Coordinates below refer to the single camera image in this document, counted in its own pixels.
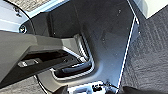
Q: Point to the grey robot torso limb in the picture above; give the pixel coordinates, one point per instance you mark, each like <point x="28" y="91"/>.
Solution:
<point x="26" y="46"/>

